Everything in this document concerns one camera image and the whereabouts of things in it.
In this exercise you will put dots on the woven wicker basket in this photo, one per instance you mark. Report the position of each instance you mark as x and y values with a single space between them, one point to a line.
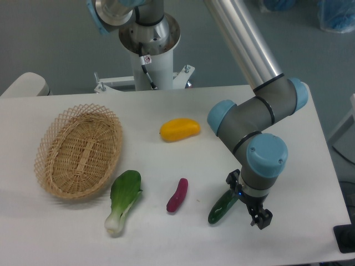
79 152

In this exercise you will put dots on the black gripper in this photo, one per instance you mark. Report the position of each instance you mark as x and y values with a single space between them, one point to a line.
252 198

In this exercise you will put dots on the purple sweet potato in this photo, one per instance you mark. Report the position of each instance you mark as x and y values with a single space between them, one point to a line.
178 197

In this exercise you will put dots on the green bok choy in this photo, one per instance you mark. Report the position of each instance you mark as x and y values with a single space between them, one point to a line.
124 192

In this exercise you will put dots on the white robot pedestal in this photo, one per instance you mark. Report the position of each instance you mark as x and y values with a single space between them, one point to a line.
150 49

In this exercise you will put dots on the blue plastic bag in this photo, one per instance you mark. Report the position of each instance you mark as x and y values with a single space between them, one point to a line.
276 5
336 16

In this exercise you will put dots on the black device at table edge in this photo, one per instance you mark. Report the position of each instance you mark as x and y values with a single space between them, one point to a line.
344 235

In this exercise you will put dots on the yellow mango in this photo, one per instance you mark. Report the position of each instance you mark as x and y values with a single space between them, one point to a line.
179 129

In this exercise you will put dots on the white furniture frame right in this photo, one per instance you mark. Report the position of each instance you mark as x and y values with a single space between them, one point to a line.
345 123

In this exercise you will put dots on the white chair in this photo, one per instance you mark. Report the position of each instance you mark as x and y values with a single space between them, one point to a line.
27 85

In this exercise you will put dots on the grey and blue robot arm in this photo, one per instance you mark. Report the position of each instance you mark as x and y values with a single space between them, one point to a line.
240 127

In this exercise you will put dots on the blue plastic bag top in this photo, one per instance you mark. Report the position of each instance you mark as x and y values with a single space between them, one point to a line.
276 5

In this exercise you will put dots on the dark green cucumber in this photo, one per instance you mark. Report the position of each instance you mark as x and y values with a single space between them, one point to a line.
222 206

